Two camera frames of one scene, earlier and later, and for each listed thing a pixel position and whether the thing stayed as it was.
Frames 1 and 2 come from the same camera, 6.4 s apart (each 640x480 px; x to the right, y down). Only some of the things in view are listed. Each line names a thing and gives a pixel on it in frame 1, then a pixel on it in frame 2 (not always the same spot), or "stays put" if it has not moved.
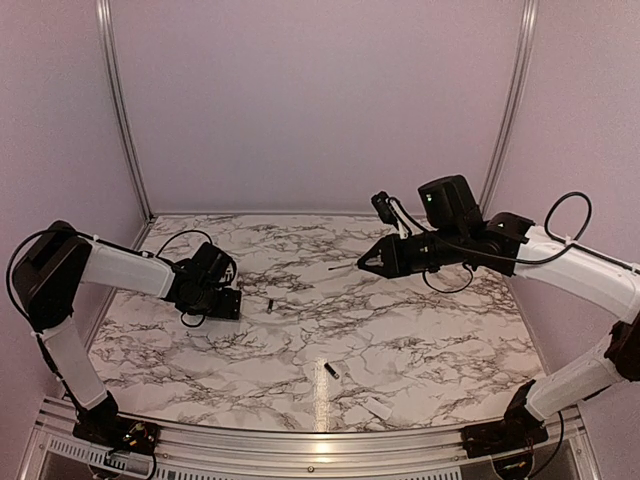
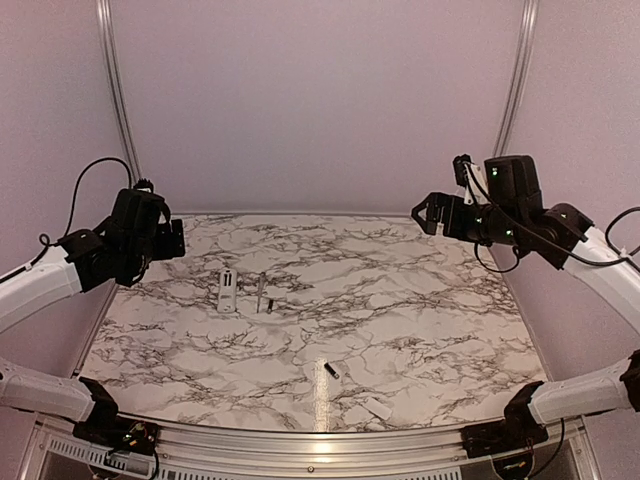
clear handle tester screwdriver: (332, 268) -> (262, 277)
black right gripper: (394, 264) -> (438, 201)
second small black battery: (331, 370) stays put
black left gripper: (230, 306) -> (176, 247)
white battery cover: (377, 408) stays put
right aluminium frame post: (528, 26) stays put
